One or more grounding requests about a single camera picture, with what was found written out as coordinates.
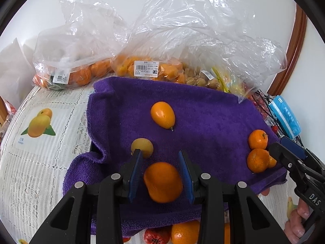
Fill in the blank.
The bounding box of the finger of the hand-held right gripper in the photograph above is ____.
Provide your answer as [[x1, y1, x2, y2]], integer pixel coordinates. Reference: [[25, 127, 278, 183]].
[[269, 143, 305, 181], [281, 137, 306, 158]]

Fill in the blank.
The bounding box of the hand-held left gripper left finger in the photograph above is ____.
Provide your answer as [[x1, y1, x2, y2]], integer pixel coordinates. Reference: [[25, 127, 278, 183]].
[[29, 149, 144, 244]]

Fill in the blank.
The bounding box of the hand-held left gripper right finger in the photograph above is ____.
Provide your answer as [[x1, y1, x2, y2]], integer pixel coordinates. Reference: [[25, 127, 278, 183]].
[[178, 150, 287, 244]]

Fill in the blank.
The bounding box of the large mandarin orange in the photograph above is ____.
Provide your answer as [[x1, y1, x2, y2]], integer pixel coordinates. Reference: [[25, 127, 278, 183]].
[[143, 162, 183, 204]]

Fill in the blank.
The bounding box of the small yellow fruit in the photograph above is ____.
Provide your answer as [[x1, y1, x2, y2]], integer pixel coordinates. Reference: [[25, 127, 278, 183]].
[[131, 138, 154, 159]]

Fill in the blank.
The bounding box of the small red fruit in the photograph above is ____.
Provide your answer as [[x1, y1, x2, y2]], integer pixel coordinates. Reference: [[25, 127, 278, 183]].
[[144, 227, 171, 244]]

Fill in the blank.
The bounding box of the purple towel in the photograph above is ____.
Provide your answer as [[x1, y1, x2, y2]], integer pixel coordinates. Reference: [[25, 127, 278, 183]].
[[63, 77, 287, 236]]

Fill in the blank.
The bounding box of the oval orange citrus fruit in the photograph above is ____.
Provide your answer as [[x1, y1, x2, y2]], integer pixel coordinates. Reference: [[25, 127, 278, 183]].
[[151, 101, 176, 132]]

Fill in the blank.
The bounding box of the bag of red fruits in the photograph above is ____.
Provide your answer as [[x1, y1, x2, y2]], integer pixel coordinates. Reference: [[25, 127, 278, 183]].
[[244, 81, 280, 133]]

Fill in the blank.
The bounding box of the clear bag of brown fruits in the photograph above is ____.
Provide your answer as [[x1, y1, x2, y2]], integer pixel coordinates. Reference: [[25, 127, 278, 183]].
[[178, 37, 288, 102]]

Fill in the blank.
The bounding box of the person's right hand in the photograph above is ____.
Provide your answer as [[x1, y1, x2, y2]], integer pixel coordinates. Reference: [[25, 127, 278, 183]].
[[285, 199, 311, 244]]

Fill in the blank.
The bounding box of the blue tissue box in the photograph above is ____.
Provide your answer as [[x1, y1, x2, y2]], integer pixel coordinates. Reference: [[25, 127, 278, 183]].
[[268, 95, 301, 139]]

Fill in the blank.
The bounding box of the yellow plastic bag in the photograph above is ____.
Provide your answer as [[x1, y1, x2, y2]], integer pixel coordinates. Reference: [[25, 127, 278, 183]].
[[211, 67, 245, 96]]

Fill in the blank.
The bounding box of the clear bag of kumquats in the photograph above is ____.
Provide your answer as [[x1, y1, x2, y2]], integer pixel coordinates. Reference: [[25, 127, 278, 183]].
[[112, 0, 230, 84]]

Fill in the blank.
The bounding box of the clear bag of oranges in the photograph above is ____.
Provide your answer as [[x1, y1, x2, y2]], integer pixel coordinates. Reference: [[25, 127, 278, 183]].
[[32, 0, 129, 91]]

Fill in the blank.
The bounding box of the red paper bag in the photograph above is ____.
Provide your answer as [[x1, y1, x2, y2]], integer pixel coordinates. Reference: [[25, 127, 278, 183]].
[[2, 100, 18, 119]]

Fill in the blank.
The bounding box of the wooden chair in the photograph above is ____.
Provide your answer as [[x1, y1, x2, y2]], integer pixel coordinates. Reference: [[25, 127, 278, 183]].
[[0, 97, 8, 134]]

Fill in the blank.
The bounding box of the white plastic bag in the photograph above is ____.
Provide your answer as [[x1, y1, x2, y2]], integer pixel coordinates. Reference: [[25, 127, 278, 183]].
[[0, 38, 37, 107]]

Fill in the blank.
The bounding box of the black cable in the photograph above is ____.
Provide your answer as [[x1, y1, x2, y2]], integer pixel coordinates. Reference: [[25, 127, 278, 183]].
[[254, 89, 305, 148]]

